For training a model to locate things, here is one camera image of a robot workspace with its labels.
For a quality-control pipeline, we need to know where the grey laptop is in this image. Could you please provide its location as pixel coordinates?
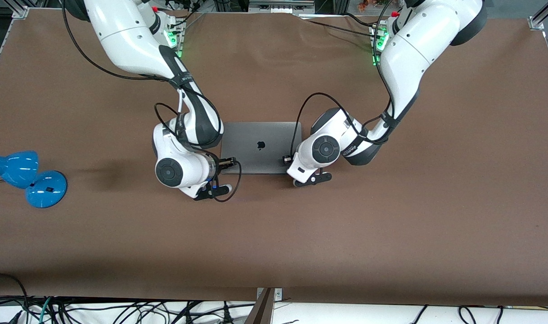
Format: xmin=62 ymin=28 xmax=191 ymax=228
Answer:
xmin=220 ymin=121 xmax=303 ymax=176

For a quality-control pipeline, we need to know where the brown table cover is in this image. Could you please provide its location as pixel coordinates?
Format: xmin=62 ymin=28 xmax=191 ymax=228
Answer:
xmin=0 ymin=9 xmax=548 ymax=307

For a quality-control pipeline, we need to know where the grey power strip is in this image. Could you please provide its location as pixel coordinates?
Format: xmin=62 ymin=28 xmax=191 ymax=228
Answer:
xmin=248 ymin=0 xmax=316 ymax=13

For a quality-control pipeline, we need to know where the orange flower decoration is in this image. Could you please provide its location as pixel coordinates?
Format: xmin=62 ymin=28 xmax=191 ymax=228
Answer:
xmin=357 ymin=0 xmax=395 ymax=12

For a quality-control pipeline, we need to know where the blue desk lamp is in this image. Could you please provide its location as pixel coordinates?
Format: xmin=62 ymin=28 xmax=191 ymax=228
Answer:
xmin=0 ymin=151 xmax=68 ymax=209

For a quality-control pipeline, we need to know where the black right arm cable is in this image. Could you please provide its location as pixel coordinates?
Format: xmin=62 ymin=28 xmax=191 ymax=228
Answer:
xmin=62 ymin=0 xmax=243 ymax=203

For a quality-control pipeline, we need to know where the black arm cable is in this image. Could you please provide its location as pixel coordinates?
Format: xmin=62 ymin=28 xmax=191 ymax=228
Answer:
xmin=62 ymin=0 xmax=243 ymax=203
xmin=290 ymin=0 xmax=407 ymax=158

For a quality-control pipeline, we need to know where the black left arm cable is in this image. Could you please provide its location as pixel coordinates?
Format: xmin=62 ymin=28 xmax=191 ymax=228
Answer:
xmin=290 ymin=0 xmax=407 ymax=158

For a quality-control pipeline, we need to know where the black cable on table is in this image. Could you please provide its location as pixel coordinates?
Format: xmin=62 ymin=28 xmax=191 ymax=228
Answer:
xmin=344 ymin=13 xmax=376 ymax=27
xmin=306 ymin=19 xmax=379 ymax=38

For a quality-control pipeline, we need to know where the teal cable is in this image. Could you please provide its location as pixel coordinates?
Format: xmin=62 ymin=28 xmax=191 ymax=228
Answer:
xmin=37 ymin=296 xmax=55 ymax=324

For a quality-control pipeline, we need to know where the aluminium frame profile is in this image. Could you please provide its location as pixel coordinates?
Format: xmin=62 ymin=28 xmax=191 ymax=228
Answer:
xmin=0 ymin=0 xmax=30 ymax=86
xmin=528 ymin=0 xmax=548 ymax=31

